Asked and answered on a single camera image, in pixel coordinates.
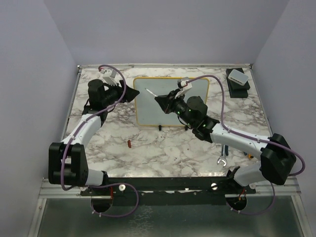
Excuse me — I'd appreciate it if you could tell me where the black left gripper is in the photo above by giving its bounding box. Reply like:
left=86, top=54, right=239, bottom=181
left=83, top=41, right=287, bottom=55
left=102, top=79, right=139, bottom=107

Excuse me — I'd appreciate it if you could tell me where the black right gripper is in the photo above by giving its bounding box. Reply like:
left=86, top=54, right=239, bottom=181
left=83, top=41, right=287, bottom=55
left=156, top=88, right=195, bottom=127

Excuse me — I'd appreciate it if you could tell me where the yellow framed whiteboard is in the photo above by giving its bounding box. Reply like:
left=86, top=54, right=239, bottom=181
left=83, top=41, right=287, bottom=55
left=133, top=77, right=209, bottom=129

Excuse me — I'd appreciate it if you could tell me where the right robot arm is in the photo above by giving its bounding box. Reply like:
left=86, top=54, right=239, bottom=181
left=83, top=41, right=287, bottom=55
left=155, top=91, right=296, bottom=193

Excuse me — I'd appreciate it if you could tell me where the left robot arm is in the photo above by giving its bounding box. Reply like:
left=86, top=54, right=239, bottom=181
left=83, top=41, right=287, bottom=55
left=48, top=79, right=140, bottom=195

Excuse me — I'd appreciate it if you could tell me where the upper black box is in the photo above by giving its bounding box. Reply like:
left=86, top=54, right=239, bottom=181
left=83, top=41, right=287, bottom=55
left=226, top=68, right=250, bottom=90

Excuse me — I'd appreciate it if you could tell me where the black box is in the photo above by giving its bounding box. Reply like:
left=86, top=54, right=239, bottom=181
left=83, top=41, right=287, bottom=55
left=229, top=84, right=248, bottom=98
left=226, top=68, right=250, bottom=90

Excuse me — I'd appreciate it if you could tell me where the lower black box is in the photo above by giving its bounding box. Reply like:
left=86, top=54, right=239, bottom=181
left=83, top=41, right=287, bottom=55
left=229, top=84, right=248, bottom=98

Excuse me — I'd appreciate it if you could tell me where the silver open-end wrench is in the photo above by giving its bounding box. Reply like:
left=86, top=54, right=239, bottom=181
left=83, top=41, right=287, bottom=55
left=217, top=145, right=229, bottom=167

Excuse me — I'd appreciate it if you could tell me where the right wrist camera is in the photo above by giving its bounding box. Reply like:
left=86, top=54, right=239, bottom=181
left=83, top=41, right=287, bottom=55
left=175, top=77, right=192, bottom=98

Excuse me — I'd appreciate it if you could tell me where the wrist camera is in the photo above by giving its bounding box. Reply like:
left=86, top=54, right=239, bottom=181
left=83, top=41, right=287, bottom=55
left=175, top=77, right=192, bottom=98
left=100, top=68, right=117, bottom=86

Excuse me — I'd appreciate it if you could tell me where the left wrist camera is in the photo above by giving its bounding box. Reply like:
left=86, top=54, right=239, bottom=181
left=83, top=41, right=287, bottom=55
left=100, top=68, right=117, bottom=86

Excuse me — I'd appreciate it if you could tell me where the white network switch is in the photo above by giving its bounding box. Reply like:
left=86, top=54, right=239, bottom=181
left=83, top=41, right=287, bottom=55
left=228, top=69, right=249, bottom=86

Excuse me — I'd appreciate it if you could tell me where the blue handled tool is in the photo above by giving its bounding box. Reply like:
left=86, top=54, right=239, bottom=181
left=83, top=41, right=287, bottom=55
left=243, top=152, right=254, bottom=159

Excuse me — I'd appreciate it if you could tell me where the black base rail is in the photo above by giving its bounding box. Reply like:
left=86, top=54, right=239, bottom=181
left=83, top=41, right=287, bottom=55
left=81, top=167, right=257, bottom=207

